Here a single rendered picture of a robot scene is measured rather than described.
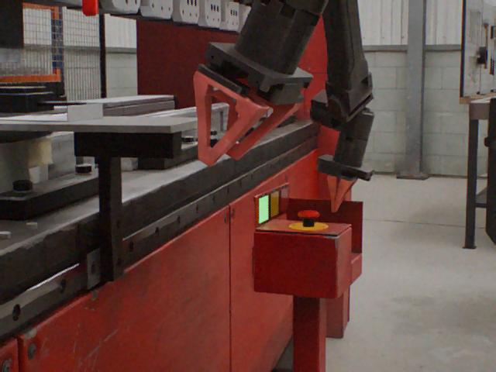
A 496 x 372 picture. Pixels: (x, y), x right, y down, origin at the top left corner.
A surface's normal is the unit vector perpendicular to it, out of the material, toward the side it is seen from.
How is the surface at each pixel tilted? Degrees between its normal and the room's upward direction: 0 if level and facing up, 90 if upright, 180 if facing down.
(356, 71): 109
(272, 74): 27
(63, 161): 90
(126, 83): 90
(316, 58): 90
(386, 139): 90
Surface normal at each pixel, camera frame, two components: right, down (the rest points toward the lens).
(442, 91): -0.41, 0.13
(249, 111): -0.53, 0.43
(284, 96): 0.81, 0.50
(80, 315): 0.97, 0.03
